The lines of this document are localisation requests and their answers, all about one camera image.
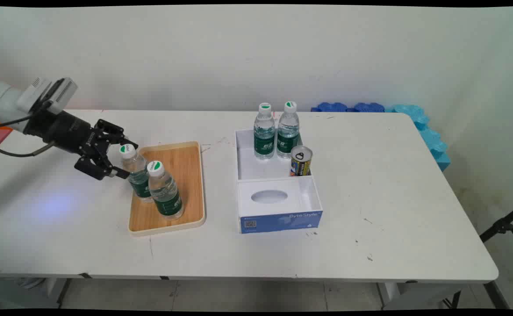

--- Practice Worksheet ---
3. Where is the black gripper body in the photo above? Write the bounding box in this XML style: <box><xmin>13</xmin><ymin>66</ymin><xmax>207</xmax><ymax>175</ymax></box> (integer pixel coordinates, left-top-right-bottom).
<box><xmin>23</xmin><ymin>109</ymin><xmax>108</xmax><ymax>157</ymax></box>

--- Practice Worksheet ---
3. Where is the black table leg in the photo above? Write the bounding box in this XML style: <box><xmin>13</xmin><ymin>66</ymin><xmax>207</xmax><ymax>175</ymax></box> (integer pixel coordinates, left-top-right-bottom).
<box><xmin>484</xmin><ymin>281</ymin><xmax>510</xmax><ymax>310</ymax></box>

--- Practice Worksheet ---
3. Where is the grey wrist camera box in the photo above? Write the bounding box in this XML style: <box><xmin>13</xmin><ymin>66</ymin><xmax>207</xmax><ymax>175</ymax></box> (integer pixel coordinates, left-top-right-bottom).
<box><xmin>17</xmin><ymin>77</ymin><xmax>79</xmax><ymax>115</ymax></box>

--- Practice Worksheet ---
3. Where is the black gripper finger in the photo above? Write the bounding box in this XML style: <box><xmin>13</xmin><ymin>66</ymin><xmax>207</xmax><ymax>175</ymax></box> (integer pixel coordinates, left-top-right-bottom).
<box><xmin>94</xmin><ymin>118</ymin><xmax>139</xmax><ymax>150</ymax></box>
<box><xmin>74</xmin><ymin>153</ymin><xmax>130</xmax><ymax>181</ymax></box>

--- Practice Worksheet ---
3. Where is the bamboo tray with cream rim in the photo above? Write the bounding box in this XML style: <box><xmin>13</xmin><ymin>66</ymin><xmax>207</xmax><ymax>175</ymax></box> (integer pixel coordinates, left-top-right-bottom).
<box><xmin>128</xmin><ymin>140</ymin><xmax>207</xmax><ymax>237</ymax></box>

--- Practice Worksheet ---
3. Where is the green label water bottle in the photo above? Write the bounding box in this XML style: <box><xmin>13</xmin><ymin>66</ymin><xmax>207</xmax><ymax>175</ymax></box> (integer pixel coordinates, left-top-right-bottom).
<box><xmin>276</xmin><ymin>101</ymin><xmax>301</xmax><ymax>159</ymax></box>
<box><xmin>119</xmin><ymin>144</ymin><xmax>154</xmax><ymax>204</ymax></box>
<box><xmin>147</xmin><ymin>161</ymin><xmax>185</xmax><ymax>221</ymax></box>
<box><xmin>253</xmin><ymin>102</ymin><xmax>276</xmax><ymax>160</ymax></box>

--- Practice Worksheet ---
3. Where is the light cyan foam mat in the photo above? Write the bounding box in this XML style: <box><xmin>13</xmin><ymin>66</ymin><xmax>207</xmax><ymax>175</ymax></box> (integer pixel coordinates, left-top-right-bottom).
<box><xmin>385</xmin><ymin>104</ymin><xmax>451</xmax><ymax>172</ymax></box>

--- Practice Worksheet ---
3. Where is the white blue ByteStyle box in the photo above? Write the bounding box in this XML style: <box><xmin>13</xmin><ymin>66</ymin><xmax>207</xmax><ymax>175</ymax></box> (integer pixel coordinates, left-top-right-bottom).
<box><xmin>234</xmin><ymin>128</ymin><xmax>323</xmax><ymax>234</ymax></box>

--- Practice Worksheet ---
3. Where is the black tripod stand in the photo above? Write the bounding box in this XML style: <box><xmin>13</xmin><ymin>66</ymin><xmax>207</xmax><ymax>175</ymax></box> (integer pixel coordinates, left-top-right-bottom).
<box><xmin>479</xmin><ymin>202</ymin><xmax>513</xmax><ymax>243</ymax></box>

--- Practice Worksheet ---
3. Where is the yellow blue drink can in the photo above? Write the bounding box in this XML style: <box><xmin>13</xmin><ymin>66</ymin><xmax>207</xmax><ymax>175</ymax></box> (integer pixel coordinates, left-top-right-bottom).
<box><xmin>290</xmin><ymin>145</ymin><xmax>313</xmax><ymax>177</ymax></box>

